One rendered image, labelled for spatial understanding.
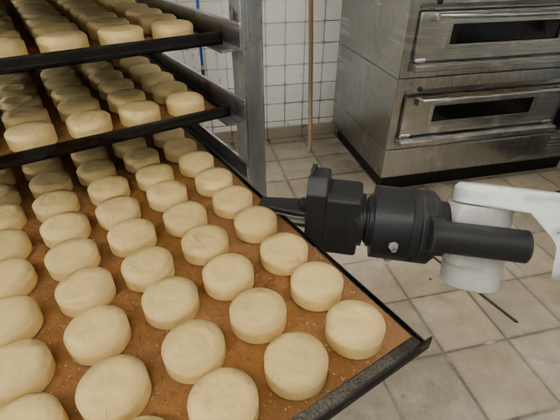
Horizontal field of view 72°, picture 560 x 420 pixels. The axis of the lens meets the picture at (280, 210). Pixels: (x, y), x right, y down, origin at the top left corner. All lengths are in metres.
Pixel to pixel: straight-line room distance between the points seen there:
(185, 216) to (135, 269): 0.09
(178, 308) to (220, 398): 0.09
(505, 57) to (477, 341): 1.59
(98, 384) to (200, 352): 0.07
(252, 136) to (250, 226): 0.16
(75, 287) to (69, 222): 0.11
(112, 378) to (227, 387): 0.09
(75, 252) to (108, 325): 0.11
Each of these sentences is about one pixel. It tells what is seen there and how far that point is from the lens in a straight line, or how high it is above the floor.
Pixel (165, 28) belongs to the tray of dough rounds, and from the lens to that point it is 0.52.
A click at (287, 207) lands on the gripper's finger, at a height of 1.15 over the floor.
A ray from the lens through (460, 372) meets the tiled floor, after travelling 1.82.
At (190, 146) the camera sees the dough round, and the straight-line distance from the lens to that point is 0.62.
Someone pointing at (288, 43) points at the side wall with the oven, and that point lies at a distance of 3.16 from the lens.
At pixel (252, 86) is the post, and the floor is 1.26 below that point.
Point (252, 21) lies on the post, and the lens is 0.50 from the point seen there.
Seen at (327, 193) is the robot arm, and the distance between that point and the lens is 0.44.
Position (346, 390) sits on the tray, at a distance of 0.33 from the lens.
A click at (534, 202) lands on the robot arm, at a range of 0.47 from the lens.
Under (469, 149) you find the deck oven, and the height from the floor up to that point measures 0.26.
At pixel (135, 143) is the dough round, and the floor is 1.16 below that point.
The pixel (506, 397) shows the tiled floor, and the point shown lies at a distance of 1.83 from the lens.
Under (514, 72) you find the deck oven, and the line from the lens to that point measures 2.83.
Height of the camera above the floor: 1.42
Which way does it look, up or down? 35 degrees down
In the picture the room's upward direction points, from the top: straight up
